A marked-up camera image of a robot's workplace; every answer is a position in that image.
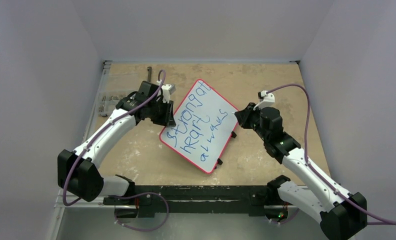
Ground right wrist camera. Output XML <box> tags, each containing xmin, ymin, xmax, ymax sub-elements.
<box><xmin>253</xmin><ymin>90</ymin><xmax>276</xmax><ymax>111</ymax></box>

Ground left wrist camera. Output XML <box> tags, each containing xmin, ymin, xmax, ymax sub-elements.
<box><xmin>156</xmin><ymin>83</ymin><xmax>176</xmax><ymax>104</ymax></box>

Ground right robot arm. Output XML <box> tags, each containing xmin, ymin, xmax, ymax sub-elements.
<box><xmin>234</xmin><ymin>102</ymin><xmax>368</xmax><ymax>240</ymax></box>

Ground clear plastic screw box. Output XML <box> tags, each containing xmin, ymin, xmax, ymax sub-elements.
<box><xmin>96</xmin><ymin>73</ymin><xmax>140</xmax><ymax>117</ymax></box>

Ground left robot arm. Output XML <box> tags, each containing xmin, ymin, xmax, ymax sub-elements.
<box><xmin>57</xmin><ymin>81</ymin><xmax>176</xmax><ymax>206</ymax></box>

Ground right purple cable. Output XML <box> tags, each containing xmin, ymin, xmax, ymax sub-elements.
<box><xmin>265</xmin><ymin>83</ymin><xmax>396</xmax><ymax>227</ymax></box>

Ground pink framed whiteboard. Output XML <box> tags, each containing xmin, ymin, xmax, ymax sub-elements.
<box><xmin>159</xmin><ymin>79</ymin><xmax>238</xmax><ymax>174</ymax></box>

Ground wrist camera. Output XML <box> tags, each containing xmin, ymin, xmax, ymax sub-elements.
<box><xmin>253</xmin><ymin>90</ymin><xmax>276</xmax><ymax>111</ymax></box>
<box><xmin>156</xmin><ymin>83</ymin><xmax>176</xmax><ymax>104</ymax></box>

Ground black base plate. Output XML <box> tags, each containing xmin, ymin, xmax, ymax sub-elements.
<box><xmin>103</xmin><ymin>185</ymin><xmax>288</xmax><ymax>220</ymax></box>

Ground dark metal bracket tool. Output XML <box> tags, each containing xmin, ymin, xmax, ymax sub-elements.
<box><xmin>147</xmin><ymin>66</ymin><xmax>152</xmax><ymax>82</ymax></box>

